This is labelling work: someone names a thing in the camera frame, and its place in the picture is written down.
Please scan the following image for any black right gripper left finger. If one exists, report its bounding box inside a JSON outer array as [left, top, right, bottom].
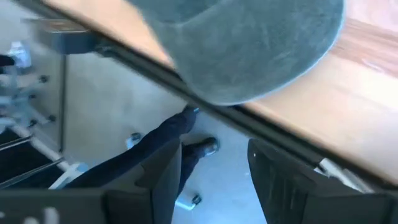
[[102, 138, 183, 224]]

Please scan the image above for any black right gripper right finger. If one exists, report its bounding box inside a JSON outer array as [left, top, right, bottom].
[[247, 138, 353, 224]]

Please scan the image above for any grey-green knit beanie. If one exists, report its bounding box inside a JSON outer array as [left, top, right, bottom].
[[126, 0, 346, 106]]

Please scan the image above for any person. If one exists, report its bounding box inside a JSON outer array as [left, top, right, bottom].
[[64, 105, 221, 200]]

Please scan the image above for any white table leg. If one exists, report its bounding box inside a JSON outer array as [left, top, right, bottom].
[[313, 157, 374, 194]]

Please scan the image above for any black rack with rails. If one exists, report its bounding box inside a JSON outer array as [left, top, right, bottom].
[[0, 127, 65, 190]]

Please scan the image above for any grey office chair base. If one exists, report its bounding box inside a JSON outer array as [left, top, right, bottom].
[[0, 40, 58, 132]]

